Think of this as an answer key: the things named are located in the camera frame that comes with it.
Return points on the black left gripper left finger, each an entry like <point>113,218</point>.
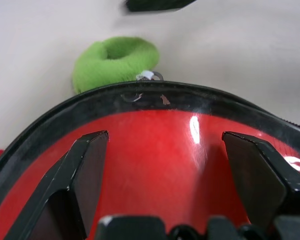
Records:
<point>85,175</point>

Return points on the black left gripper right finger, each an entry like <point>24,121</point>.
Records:
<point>257,175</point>

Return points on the red table tennis paddle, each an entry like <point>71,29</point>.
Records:
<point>152,155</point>

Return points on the black paddle case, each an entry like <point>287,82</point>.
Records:
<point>90,101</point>

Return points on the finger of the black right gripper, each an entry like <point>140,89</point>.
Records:
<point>155,4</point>

